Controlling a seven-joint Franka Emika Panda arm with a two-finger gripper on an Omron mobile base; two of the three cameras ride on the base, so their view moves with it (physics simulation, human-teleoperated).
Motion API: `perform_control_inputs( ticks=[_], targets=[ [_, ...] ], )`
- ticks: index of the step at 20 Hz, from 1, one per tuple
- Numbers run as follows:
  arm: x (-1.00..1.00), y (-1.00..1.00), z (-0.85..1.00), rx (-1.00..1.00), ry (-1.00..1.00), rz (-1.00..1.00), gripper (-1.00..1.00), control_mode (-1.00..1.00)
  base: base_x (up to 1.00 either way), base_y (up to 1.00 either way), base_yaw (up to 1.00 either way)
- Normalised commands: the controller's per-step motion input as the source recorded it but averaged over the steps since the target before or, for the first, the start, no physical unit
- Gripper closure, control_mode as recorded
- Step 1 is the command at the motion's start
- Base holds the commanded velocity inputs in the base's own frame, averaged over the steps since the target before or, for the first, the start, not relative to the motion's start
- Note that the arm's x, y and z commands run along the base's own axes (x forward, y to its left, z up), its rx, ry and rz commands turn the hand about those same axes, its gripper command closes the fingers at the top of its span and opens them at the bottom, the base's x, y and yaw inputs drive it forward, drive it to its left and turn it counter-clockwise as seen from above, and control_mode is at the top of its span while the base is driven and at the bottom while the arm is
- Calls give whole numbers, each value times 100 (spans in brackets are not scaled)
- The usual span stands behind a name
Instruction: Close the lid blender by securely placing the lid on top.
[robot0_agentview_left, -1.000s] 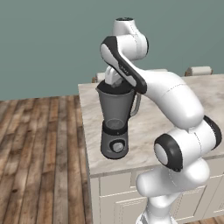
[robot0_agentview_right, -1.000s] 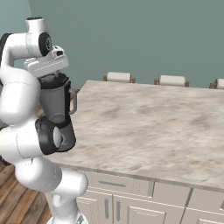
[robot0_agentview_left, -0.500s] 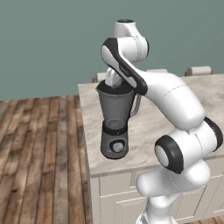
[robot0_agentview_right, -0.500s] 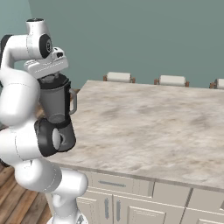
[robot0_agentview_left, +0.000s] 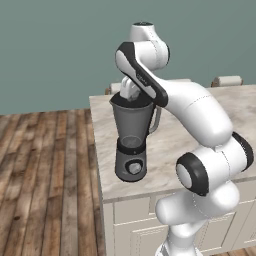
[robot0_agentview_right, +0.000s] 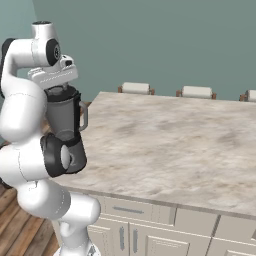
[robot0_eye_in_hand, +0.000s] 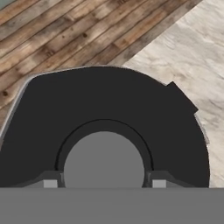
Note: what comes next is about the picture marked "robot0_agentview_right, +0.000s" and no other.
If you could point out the plain cream drawer front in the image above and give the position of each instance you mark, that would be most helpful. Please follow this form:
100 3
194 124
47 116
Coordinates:
196 222
237 230

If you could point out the white cushioned wooden stool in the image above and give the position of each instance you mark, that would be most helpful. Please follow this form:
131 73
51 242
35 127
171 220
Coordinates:
135 88
197 91
250 96

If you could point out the wide cream drawer front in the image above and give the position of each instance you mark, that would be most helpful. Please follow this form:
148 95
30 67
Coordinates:
156 212

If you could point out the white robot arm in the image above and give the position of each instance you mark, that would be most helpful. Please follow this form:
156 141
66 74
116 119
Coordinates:
23 156

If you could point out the grey blender with black base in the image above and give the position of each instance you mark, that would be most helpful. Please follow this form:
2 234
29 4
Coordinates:
63 116

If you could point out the cream cupboard door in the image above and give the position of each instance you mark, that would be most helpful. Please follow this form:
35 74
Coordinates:
166 242
233 249
108 238

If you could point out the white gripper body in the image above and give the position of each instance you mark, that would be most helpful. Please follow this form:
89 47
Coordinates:
55 76

